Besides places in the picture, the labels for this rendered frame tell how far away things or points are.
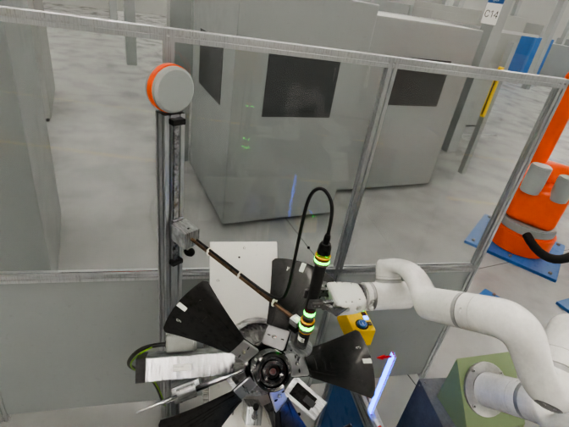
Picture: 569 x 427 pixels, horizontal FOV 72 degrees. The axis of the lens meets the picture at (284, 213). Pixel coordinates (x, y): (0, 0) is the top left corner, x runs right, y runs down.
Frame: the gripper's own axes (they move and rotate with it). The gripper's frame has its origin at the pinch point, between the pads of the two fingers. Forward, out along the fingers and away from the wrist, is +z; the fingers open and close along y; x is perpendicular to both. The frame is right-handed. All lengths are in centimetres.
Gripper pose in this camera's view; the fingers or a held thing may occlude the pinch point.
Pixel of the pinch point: (312, 298)
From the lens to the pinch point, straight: 117.3
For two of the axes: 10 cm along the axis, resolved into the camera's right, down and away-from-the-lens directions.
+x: 1.5, -8.6, -5.0
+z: -9.7, -0.2, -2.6
